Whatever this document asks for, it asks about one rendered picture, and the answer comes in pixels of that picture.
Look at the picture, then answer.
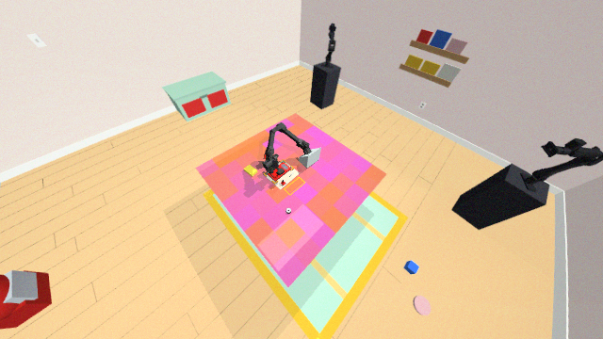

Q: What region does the yellow flat block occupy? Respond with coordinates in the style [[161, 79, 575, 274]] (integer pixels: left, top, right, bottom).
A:
[[244, 165, 257, 177]]

